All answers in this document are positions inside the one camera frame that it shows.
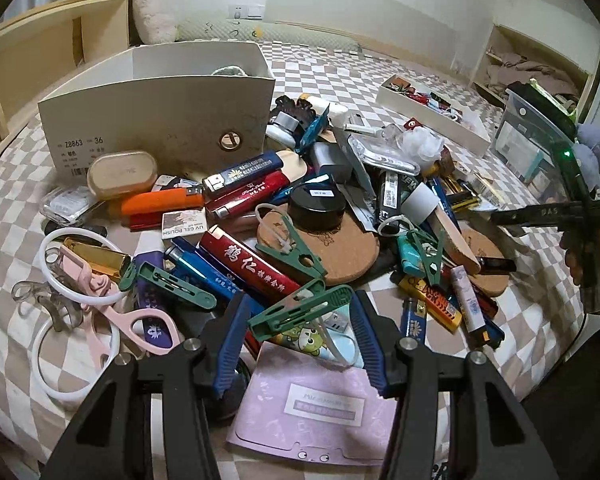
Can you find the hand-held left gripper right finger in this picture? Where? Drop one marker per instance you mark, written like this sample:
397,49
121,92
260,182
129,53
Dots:
372,347

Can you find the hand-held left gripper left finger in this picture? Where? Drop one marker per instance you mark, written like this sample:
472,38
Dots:
230,345

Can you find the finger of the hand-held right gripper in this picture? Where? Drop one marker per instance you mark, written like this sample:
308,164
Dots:
535,214

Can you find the green plastic clip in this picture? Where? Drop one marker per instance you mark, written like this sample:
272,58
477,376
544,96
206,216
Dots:
427,255
300,310
167,282
290,247

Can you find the white cardboard shoe box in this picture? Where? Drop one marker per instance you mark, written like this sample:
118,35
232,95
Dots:
155,105

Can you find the person's right hand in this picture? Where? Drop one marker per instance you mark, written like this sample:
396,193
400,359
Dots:
575,265

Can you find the clear plastic storage bin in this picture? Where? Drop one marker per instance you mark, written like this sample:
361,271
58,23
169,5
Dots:
520,140

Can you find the blue flower-print lighter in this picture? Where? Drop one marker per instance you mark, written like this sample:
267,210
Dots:
412,320

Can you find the cartoon frog card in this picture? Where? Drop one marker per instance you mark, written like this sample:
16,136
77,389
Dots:
310,342

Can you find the cork shoe insole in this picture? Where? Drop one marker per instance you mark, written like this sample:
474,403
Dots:
487,260

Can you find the yellow printed lighter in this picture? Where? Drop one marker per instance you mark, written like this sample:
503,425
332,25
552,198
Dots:
427,302

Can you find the bright blue lighter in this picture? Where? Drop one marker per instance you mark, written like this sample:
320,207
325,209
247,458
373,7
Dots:
205,275

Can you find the black gold harmonica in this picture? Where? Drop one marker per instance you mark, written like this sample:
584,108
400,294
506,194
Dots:
460,195

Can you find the long red printed lighter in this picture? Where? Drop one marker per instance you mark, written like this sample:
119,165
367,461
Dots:
250,270

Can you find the lilac booklet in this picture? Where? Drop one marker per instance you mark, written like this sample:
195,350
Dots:
320,410

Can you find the tan leather insole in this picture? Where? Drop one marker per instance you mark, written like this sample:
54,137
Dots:
452,235

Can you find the crumpled clothes pile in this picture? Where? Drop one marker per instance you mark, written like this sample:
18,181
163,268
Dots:
530,70

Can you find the printed round cork coaster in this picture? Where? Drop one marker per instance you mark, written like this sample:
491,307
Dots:
345,255

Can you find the white lip balm tube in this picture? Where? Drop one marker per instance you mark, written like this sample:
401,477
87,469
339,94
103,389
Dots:
467,300

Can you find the pink eyelash curler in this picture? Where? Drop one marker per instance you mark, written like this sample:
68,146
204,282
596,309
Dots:
115,305

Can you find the wooden open shelf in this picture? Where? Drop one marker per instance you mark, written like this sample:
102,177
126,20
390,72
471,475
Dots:
486,57

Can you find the white gel polish box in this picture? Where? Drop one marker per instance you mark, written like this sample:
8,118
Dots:
182,222

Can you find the white mesh bath pouf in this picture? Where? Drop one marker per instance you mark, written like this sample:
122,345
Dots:
422,142

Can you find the white shallow tray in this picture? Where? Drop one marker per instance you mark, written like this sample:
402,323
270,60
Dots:
430,122

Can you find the glossy red lighter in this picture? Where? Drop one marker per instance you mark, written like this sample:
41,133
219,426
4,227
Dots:
252,195

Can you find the black round jar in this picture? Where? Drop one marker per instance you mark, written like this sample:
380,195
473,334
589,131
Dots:
316,205

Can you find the gold metal lighter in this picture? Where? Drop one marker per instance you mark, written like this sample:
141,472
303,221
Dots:
97,257

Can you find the orange utility knife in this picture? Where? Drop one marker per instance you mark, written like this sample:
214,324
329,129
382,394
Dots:
155,201

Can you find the dark blue printed lighter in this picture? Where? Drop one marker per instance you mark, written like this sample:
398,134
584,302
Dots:
242,170

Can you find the clear grey eyelash curler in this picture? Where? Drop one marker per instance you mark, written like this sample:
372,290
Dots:
45,305

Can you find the beige oval case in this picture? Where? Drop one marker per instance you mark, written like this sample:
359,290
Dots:
122,175

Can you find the clear plastic case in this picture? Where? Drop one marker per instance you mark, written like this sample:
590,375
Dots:
70,207

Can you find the silver tape roll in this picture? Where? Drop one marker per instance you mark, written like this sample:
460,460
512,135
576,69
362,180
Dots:
285,122

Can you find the checkered blanket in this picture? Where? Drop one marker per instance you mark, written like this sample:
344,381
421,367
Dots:
10,280

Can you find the black ornate hair claw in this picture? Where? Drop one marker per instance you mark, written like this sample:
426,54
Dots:
292,105

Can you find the pale green bolster pillow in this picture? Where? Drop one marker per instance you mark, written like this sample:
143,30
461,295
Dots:
280,35

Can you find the fluffy white pillow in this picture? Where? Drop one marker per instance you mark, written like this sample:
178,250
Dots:
152,15

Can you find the wooden headboard shelf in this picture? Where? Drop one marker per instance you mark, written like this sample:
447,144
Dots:
40,50

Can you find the white wall socket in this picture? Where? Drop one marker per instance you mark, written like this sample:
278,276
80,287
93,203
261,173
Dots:
237,11

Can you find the white wall switch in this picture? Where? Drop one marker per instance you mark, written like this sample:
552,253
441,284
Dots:
256,10

